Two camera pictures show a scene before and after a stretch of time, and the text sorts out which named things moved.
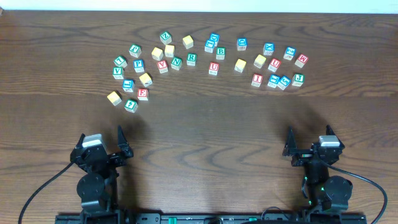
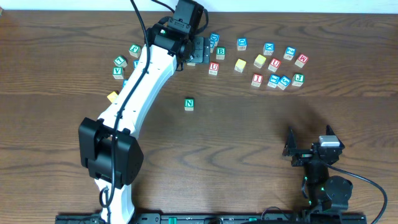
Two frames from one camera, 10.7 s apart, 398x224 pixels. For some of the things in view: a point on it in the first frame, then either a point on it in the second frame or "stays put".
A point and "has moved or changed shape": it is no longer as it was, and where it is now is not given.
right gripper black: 305,153 stays put
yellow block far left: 115,98 stays put
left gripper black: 109,158 → 202,50
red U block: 213,68 stays put
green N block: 176,63 has moved or changed shape
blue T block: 273,81 stays put
